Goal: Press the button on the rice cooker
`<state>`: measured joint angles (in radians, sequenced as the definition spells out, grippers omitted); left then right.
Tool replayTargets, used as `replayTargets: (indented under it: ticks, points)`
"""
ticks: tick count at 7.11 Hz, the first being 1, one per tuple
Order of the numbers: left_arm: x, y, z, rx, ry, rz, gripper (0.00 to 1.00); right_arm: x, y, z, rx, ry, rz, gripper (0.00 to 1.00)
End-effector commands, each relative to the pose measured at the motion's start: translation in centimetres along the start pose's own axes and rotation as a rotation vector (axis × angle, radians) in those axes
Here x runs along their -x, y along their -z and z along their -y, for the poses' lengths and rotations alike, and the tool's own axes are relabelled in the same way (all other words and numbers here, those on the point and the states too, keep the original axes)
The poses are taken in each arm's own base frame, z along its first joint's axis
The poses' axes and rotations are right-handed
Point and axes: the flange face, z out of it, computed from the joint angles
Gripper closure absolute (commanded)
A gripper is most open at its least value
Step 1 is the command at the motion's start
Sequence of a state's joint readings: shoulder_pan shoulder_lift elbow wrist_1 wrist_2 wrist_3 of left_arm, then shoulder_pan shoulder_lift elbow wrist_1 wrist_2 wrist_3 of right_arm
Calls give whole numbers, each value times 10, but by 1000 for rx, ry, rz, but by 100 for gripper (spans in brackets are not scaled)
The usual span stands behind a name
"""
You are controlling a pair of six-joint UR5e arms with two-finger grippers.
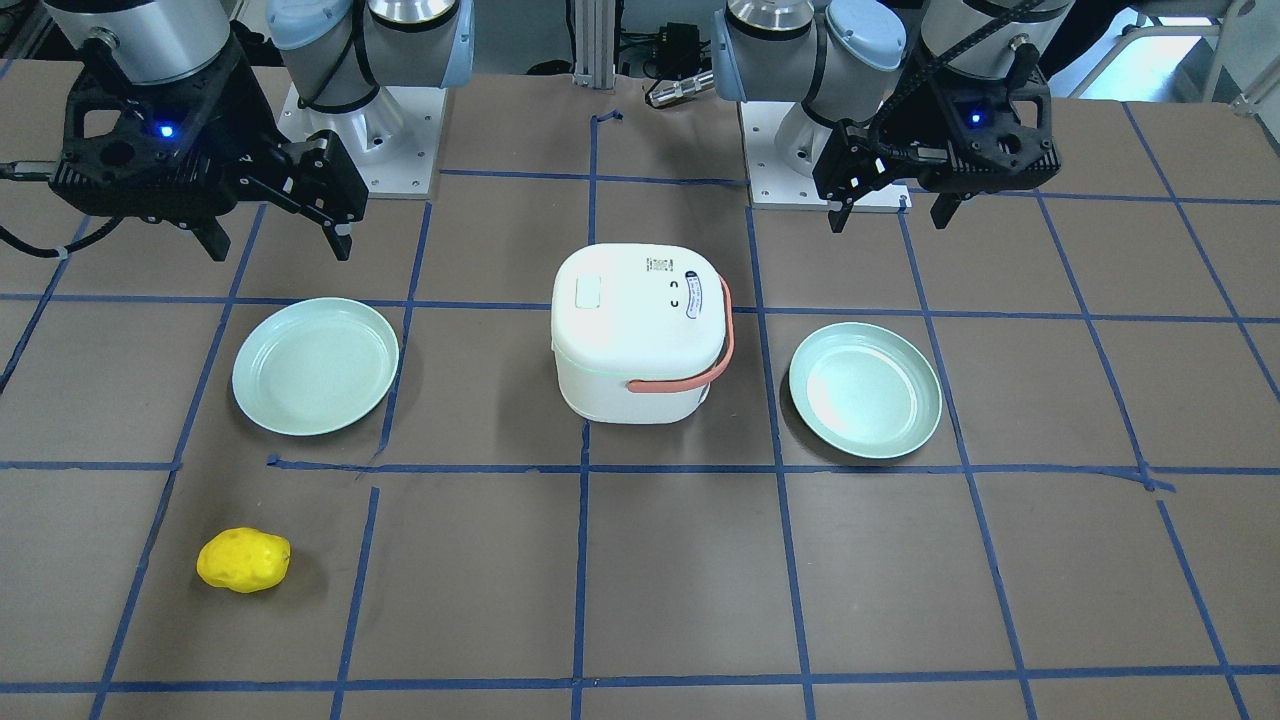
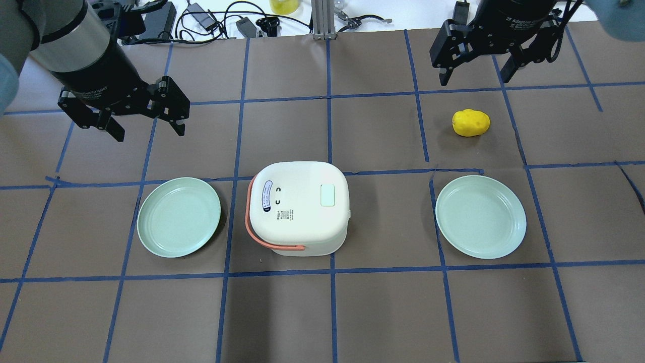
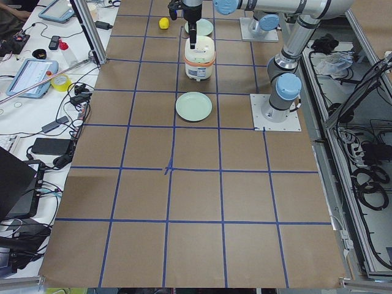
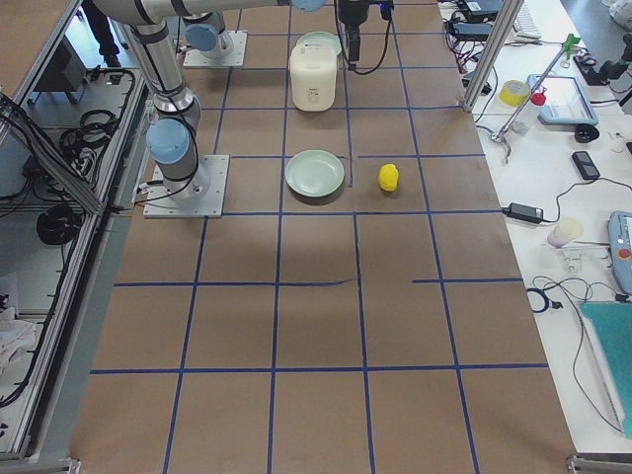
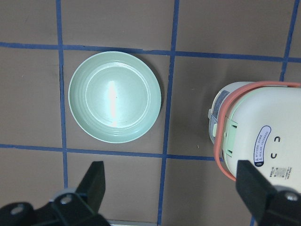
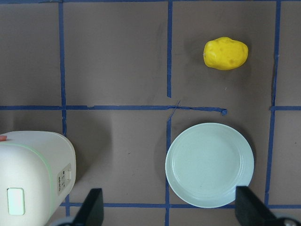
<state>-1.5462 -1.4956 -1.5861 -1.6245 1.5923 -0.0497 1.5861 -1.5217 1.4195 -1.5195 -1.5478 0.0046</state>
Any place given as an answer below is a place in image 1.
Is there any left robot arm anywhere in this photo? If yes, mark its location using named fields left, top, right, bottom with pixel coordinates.
left=712, top=1, right=1070, bottom=232

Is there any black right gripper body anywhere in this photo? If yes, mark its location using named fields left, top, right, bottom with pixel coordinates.
left=49, top=38, right=294, bottom=222

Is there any yellow lemon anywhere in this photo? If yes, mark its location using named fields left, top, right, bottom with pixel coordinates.
left=195, top=527, right=292, bottom=594

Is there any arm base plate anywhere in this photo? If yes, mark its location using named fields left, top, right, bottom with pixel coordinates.
left=739, top=100, right=913, bottom=213
left=278, top=86, right=451, bottom=200

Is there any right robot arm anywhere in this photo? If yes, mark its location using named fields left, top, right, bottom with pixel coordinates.
left=3, top=1, right=474, bottom=261

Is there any white rice cooker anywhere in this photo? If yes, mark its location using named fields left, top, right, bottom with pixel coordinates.
left=550, top=243, right=735, bottom=425

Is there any orange rice cooker handle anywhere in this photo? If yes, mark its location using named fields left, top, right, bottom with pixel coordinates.
left=627, top=275, right=735, bottom=393

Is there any green plate opposite side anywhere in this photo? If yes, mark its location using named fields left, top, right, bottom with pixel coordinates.
left=787, top=322, right=943, bottom=460

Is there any green plate near lemon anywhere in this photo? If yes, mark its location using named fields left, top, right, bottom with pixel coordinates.
left=230, top=297, right=401, bottom=437

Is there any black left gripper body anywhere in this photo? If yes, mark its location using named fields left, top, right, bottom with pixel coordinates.
left=881, top=70, right=1062, bottom=193

